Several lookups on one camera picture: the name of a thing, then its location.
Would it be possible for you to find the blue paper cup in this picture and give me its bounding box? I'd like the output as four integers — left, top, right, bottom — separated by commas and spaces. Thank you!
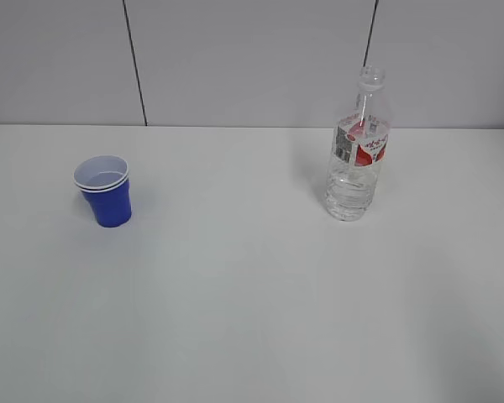
73, 155, 132, 228

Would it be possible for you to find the clear Wahaha water bottle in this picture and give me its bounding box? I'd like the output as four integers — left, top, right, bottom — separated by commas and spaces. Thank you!
324, 65, 392, 222

